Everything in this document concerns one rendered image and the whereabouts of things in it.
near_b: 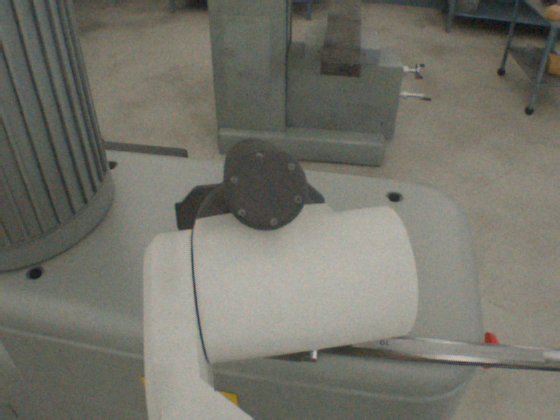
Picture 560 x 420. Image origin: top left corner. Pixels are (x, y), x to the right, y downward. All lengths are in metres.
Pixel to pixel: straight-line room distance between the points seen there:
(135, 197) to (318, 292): 0.37
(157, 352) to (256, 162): 0.08
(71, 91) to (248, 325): 0.30
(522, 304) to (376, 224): 2.95
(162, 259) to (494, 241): 3.30
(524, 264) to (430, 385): 3.00
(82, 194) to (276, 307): 0.32
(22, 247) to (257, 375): 0.24
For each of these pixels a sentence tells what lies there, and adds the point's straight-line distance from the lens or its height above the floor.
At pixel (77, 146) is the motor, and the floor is 1.98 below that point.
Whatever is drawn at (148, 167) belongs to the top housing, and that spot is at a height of 1.89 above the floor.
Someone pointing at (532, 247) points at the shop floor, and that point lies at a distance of 3.55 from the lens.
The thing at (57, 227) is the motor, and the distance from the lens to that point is 0.51.
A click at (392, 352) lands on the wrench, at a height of 1.90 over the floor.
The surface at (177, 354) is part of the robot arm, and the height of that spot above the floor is 2.06.
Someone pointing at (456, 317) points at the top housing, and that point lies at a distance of 0.46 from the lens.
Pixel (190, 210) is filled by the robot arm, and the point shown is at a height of 1.96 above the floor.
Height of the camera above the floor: 2.24
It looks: 40 degrees down
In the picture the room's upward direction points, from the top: straight up
